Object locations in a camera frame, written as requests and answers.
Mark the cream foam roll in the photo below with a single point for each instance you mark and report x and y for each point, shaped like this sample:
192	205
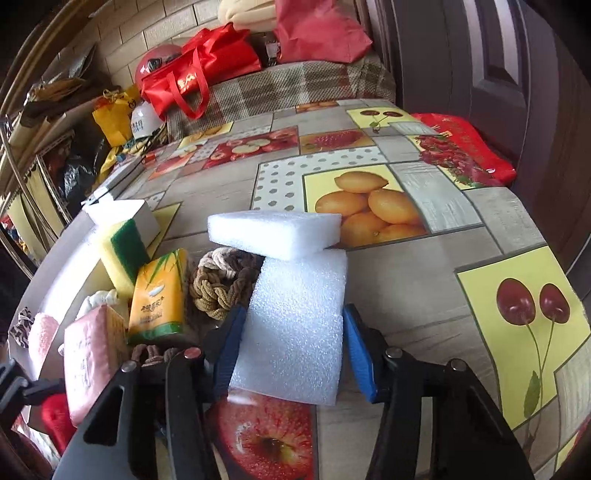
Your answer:
240	11

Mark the white cloth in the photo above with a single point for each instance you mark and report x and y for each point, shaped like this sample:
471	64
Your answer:
97	300

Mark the red printed packet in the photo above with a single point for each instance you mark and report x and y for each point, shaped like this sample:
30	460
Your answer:
466	138

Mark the white foam block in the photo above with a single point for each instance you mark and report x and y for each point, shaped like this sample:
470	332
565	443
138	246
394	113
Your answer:
272	233

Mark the white power bank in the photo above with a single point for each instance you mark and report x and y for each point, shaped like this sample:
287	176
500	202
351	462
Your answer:
115	177

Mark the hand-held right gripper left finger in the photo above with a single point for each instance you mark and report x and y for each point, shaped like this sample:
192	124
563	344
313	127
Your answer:
231	350

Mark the plaid bench cover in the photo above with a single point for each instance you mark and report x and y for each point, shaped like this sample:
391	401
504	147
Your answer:
286	87

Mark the red tote bag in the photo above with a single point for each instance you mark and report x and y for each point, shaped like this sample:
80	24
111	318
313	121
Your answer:
203	64

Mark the leopard print scrunchie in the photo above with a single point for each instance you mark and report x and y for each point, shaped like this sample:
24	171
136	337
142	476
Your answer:
21	323

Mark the red plush toy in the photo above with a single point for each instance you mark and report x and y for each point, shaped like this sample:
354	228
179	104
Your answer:
57	420

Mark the white sponge block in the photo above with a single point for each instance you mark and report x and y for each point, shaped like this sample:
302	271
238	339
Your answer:
124	214

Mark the black plastic bag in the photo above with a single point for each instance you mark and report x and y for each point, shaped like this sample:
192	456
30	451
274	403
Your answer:
74	175

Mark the pink tissue packet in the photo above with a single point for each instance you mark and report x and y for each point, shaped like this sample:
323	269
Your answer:
90	360

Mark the brown door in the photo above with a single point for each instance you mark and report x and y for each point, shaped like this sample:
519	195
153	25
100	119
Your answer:
485	69

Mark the yellow bag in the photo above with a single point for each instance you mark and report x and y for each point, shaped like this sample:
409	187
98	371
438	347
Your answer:
115	115

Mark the yellow green sponge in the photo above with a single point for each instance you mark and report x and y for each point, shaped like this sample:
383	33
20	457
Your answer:
122	254

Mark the pink soft pad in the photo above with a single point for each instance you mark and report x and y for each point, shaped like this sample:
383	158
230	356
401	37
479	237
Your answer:
41	332

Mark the yellow cloth pile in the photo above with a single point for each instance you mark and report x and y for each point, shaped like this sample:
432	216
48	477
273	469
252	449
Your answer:
120	150

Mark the red fabric bag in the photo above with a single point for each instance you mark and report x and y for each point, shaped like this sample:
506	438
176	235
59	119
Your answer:
318	32

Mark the yellow tissue packet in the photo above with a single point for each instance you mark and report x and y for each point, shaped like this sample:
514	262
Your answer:
157	295

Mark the white helmet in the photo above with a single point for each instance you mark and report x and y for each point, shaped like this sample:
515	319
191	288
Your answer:
143	120

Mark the red helmet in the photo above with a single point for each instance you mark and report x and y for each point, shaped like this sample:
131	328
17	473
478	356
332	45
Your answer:
154	62

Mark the white foam sheet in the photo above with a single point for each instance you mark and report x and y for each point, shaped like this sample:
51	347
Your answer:
295	323

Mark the metal shelf rack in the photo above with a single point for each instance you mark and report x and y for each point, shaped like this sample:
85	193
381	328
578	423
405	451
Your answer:
27	152

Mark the brown paper bags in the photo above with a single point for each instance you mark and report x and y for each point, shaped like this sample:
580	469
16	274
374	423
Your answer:
51	92

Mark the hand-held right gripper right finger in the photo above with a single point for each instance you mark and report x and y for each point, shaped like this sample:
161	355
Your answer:
358	355

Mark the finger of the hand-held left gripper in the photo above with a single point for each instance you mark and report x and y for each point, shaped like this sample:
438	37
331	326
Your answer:
18	387

